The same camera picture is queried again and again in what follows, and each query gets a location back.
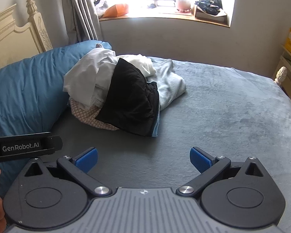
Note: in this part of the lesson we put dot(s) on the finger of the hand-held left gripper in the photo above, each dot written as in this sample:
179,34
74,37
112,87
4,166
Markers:
55,142

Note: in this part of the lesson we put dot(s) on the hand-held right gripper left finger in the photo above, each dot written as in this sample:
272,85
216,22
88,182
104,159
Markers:
87,160

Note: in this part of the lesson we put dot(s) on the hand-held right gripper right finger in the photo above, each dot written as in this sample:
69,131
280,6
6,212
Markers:
198,160

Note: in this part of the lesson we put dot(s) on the black t-shirt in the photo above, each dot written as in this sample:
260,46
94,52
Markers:
131,97

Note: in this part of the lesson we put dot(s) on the dark crumpled clothes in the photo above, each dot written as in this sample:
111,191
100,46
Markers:
209,6

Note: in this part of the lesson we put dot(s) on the checked beige garment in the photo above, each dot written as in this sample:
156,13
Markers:
87,117

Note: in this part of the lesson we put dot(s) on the light blue garment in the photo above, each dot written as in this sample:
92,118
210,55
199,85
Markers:
155,131

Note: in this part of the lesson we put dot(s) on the white shirt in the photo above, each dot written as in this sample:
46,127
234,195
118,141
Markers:
84,77

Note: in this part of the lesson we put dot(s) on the light grey sweatshirt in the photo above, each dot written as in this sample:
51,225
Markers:
169,85

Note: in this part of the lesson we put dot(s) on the cream fluffy garment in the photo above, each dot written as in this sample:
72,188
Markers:
145,65

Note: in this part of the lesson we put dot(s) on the cream carved headboard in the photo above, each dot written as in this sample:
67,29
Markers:
4,34

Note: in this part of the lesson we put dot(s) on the carved bedpost finial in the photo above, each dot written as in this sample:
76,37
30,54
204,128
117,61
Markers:
281,75

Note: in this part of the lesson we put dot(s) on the grey curtain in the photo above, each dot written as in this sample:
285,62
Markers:
80,12

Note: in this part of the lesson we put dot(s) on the white plastic bag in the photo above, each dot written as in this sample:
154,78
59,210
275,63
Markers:
100,7

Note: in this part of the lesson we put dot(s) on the open cardboard box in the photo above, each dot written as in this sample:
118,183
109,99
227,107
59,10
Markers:
208,17

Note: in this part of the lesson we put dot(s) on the orange bag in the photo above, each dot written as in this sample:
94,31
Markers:
117,11

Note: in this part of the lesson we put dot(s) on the wooden window sill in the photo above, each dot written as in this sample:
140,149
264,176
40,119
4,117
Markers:
160,15

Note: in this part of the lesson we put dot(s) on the pink pot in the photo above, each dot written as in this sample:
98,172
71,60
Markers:
183,4

